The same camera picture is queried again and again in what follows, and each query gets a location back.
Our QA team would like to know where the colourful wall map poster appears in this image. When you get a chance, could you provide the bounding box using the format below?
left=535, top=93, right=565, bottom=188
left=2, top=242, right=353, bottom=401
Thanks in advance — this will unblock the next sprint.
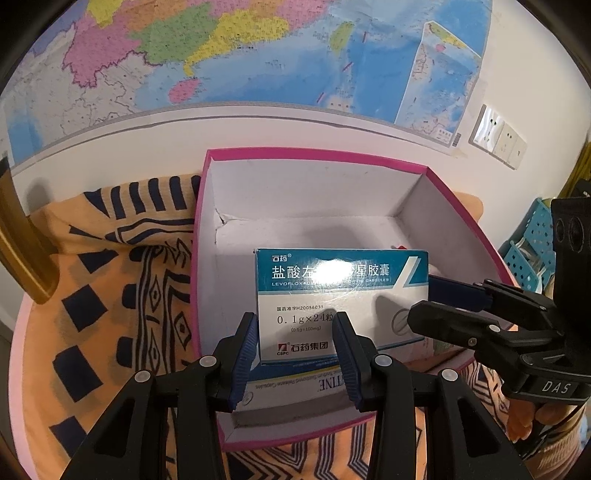
left=0, top=0, right=492, bottom=160

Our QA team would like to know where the gold metal tumbler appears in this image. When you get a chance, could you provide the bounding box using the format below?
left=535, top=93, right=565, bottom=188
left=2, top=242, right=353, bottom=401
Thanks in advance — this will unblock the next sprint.
left=0, top=154, right=58, bottom=305

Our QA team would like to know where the orange patterned cloth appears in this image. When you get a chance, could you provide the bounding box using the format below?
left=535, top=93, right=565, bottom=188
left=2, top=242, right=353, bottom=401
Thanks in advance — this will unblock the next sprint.
left=23, top=173, right=532, bottom=480

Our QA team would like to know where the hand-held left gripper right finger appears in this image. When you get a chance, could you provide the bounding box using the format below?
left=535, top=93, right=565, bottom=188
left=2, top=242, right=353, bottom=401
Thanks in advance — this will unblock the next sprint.
left=332, top=311, right=532, bottom=480

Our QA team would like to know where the person's right forearm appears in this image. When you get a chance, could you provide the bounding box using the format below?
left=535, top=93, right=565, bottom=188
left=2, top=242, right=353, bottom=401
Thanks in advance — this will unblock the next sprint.
left=522, top=415, right=591, bottom=480

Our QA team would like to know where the blue perforated plastic stool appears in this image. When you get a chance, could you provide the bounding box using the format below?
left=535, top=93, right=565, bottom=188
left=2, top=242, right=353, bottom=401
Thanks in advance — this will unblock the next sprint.
left=501, top=198, right=555, bottom=291

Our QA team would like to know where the teal and white medicine box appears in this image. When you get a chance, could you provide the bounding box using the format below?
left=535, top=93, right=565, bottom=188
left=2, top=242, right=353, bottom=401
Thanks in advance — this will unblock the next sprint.
left=253, top=249, right=430, bottom=366

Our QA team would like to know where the white wall socket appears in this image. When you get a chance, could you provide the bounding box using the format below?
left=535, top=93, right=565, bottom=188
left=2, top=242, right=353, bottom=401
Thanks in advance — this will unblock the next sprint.
left=508, top=136, right=528, bottom=171
left=492, top=121, right=518, bottom=160
left=468, top=104, right=502, bottom=151

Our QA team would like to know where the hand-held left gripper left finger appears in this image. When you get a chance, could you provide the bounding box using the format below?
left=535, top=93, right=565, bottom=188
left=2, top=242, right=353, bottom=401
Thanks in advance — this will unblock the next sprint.
left=60, top=311, right=259, bottom=480

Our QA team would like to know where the person's right hand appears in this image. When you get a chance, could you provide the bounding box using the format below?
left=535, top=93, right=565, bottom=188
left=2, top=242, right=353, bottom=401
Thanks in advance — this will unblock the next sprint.
left=505, top=397, right=583, bottom=444

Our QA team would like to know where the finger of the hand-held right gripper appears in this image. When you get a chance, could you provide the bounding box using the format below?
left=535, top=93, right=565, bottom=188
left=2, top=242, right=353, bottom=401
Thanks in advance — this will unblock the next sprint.
left=427, top=274, right=557, bottom=324
left=407, top=300, right=564, bottom=365

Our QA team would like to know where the blue and white medicine box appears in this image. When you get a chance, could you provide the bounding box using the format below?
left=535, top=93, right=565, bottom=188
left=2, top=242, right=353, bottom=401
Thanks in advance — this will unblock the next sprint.
left=235, top=367, right=370, bottom=414

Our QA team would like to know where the pink cardboard box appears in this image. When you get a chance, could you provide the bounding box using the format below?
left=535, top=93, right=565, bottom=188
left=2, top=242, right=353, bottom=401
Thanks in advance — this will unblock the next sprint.
left=193, top=148, right=518, bottom=453

